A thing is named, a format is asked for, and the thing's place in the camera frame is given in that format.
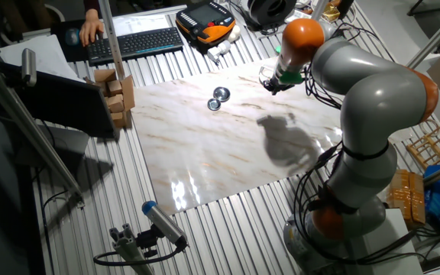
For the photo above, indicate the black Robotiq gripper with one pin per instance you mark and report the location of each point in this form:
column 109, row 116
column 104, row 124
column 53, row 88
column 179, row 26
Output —
column 279, row 85

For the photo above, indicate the dark red sleeved forearm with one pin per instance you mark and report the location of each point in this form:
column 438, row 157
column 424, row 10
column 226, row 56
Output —
column 91, row 4

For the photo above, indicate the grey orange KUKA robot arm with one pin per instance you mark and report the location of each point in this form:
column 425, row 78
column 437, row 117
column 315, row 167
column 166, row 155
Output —
column 376, row 95

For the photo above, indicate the person's hand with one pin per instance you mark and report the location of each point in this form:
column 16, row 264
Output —
column 91, row 28

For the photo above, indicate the large steel bowl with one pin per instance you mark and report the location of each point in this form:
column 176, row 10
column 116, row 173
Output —
column 222, row 94

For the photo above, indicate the small steel bowl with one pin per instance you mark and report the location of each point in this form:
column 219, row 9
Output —
column 214, row 104

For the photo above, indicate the white power strip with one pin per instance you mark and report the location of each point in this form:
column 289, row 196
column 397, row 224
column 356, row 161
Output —
column 300, row 14

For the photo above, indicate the black filament spool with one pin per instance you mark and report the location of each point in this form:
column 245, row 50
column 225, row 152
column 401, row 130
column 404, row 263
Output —
column 271, row 9

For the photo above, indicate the marble pattern table mat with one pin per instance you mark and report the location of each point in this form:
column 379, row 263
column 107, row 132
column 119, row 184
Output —
column 204, row 153

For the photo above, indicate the gold box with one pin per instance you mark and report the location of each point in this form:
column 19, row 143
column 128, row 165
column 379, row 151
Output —
column 330, row 13

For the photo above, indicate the orange black teach pendant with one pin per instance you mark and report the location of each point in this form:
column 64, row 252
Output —
column 204, row 23

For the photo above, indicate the flat cardboard piece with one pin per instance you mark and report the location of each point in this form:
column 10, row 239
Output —
column 128, row 91

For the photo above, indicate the black computer keyboard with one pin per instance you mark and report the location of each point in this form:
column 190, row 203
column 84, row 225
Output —
column 136, row 44

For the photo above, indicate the printed paper sheet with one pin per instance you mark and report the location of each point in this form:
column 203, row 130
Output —
column 140, row 24

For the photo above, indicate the small cardboard box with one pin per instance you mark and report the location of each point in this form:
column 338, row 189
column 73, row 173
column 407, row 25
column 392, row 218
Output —
column 104, row 75
column 115, row 87
column 119, row 119
column 115, row 103

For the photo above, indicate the wooden rack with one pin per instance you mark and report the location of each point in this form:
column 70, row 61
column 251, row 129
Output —
column 432, row 147

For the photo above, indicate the brown wrapped package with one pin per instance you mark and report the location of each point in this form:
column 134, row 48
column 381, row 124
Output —
column 407, row 195

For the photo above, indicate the computer mouse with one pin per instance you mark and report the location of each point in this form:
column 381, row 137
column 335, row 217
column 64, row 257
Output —
column 72, row 36

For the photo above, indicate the black monitor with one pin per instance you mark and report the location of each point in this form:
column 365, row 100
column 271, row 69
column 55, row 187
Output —
column 63, row 103

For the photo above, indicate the grey monitor base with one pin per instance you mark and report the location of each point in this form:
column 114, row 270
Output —
column 63, row 145

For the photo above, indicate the black mouse pad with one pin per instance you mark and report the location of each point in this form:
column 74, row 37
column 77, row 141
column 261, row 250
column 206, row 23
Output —
column 59, row 49

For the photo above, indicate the white paper stack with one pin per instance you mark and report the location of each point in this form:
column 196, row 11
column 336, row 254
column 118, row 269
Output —
column 36, row 53

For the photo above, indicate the silver camera with blue cap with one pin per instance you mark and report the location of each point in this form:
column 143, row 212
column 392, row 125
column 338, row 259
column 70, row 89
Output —
column 164, row 223

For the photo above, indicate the white pedestal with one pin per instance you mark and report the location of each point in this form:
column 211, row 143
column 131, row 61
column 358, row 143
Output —
column 388, row 244

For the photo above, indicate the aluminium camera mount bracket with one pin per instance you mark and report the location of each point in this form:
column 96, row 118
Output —
column 128, row 244

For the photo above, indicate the silver depth camera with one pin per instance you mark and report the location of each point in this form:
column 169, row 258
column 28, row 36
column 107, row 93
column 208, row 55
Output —
column 29, row 66

